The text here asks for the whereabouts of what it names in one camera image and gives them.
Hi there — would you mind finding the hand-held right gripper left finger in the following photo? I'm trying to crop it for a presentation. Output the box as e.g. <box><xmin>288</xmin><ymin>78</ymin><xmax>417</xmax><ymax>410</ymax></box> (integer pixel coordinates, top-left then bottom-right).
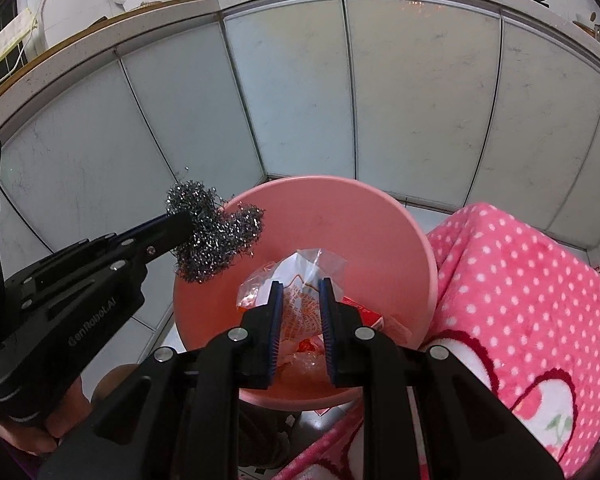
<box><xmin>39</xmin><ymin>280</ymin><xmax>286</xmax><ymax>480</ymax></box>

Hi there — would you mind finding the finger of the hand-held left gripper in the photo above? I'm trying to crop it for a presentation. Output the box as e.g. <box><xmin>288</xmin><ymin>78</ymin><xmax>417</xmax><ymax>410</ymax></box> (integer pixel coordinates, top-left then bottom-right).
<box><xmin>5</xmin><ymin>210</ymin><xmax>196</xmax><ymax>307</ymax></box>

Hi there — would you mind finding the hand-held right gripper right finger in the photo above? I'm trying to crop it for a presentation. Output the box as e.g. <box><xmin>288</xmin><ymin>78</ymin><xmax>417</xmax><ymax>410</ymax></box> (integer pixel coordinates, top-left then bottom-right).
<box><xmin>317</xmin><ymin>276</ymin><xmax>566</xmax><ymax>480</ymax></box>

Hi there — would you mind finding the steel wool scrubber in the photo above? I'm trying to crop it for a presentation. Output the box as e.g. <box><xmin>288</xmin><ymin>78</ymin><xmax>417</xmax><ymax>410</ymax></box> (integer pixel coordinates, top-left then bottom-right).
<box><xmin>166</xmin><ymin>180</ymin><xmax>266</xmax><ymax>283</ymax></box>

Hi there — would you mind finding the clear orange-print plastic bag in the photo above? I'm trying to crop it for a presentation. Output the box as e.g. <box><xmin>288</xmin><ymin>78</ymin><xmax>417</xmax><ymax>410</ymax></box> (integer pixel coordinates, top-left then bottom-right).
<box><xmin>236</xmin><ymin>247</ymin><xmax>351</xmax><ymax>361</ymax></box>

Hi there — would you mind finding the pink plastic basin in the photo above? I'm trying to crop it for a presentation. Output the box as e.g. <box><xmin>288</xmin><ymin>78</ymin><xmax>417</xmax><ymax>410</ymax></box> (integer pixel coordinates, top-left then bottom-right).
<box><xmin>172</xmin><ymin>175</ymin><xmax>438</xmax><ymax>408</ymax></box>

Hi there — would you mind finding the person's left hand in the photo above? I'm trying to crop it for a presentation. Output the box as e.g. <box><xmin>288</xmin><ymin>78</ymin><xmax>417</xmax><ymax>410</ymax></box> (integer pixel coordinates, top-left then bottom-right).
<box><xmin>0</xmin><ymin>375</ymin><xmax>93</xmax><ymax>456</ymax></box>

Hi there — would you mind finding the pink polka dot blanket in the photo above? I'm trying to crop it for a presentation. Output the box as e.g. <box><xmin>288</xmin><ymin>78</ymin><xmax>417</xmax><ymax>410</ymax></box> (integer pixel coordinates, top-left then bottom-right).
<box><xmin>275</xmin><ymin>202</ymin><xmax>600</xmax><ymax>480</ymax></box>

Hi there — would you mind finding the white cabinet row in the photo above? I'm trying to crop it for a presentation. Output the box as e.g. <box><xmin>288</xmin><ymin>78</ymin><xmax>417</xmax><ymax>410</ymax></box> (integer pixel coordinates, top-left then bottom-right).
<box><xmin>0</xmin><ymin>0</ymin><xmax>600</xmax><ymax>361</ymax></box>

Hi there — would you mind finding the pale yellow plastic packet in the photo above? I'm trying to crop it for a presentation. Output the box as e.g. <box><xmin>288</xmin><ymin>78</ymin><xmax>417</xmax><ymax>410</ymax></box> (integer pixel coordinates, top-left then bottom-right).
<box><xmin>0</xmin><ymin>7</ymin><xmax>38</xmax><ymax>71</ymax></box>

